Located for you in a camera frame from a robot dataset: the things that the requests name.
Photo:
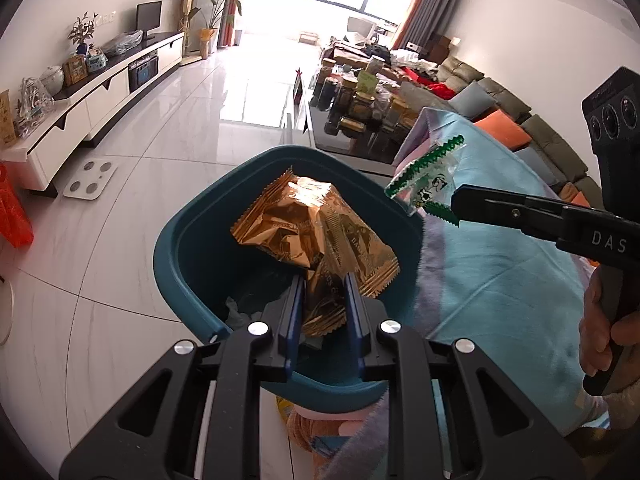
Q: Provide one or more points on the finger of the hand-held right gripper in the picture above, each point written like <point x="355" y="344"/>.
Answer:
<point x="500" y="210"/>

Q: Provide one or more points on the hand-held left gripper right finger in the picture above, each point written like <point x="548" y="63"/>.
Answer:
<point x="356" y="330"/>

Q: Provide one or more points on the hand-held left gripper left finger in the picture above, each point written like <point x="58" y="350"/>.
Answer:
<point x="291" y="330"/>

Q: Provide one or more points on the white tissue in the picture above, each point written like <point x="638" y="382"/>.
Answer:
<point x="237" y="312"/>

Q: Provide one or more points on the narrow gold foil snack wrapper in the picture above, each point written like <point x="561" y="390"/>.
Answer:
<point x="350" y="270"/>

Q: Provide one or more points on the clear wrapper green serrated edges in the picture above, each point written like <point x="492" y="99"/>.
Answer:
<point x="425" y="180"/>

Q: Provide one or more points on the large gold foil snack wrapper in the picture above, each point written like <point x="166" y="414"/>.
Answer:
<point x="295" y="220"/>

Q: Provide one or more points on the teal trash bin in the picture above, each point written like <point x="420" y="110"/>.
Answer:
<point x="200" y="240"/>

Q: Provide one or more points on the person's right hand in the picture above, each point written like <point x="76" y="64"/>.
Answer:
<point x="595" y="330"/>

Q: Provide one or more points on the large orange cushion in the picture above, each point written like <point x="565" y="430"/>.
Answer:
<point x="575" y="196"/>

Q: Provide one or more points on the large blue cushion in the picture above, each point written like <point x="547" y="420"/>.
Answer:
<point x="537" y="165"/>

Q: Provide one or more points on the green sofa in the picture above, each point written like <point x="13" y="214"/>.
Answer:
<point x="545" y="135"/>

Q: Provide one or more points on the teal and grey striped tablecloth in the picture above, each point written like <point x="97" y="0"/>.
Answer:
<point x="500" y="285"/>

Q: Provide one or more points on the small orange cushion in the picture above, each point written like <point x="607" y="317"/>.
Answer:
<point x="502" y="130"/>

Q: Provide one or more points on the colourful printed cloth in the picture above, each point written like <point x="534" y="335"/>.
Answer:
<point x="305" y="425"/>

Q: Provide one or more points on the small blue cushion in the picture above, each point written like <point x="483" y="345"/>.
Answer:
<point x="472" y="102"/>

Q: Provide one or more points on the red cloth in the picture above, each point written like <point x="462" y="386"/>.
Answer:
<point x="435" y="85"/>

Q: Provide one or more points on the black glass coffee table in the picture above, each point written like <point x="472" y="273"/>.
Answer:
<point x="345" y="145"/>

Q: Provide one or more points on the brown corner cabinet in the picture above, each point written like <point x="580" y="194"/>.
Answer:
<point x="442" y="47"/>

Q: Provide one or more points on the group of jars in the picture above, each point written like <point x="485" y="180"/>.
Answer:
<point x="360" y="105"/>

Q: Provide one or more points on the pile of clothes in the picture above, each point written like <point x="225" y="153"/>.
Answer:
<point x="395" y="57"/>

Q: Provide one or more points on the grey and orange curtain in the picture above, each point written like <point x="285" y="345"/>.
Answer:
<point x="427" y="2"/>
<point x="231" y="0"/>

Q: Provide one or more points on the white chair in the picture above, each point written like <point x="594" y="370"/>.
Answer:
<point x="360" y="27"/>

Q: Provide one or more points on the white bathroom scale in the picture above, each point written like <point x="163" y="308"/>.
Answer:
<point x="90" y="180"/>

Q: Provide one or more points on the small white waste bin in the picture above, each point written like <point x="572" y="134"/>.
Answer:
<point x="238" y="37"/>

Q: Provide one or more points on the white TV cabinet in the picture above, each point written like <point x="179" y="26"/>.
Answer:
<point x="110" y="90"/>

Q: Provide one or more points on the red plastic bag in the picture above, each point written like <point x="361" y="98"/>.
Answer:
<point x="15" y="205"/>

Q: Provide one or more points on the tall plant in yellow pot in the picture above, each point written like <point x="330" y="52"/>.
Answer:
<point x="212" y="15"/>

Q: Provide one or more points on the teal tin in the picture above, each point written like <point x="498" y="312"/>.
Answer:
<point x="96" y="61"/>

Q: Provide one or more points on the clear plastic bag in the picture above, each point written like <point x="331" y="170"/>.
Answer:
<point x="122" y="42"/>

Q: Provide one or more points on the framed picture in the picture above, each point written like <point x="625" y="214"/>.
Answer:
<point x="75" y="70"/>

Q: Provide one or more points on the clear glass vase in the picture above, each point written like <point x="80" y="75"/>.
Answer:
<point x="35" y="102"/>

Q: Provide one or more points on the black monitor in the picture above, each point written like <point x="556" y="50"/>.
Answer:
<point x="149" y="17"/>

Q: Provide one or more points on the white ceramic jar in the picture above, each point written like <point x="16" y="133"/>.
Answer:
<point x="52" y="79"/>

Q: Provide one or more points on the yellow box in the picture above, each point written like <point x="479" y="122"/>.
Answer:
<point x="7" y="120"/>

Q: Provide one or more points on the plant in blue vase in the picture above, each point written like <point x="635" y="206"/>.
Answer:
<point x="82" y="32"/>

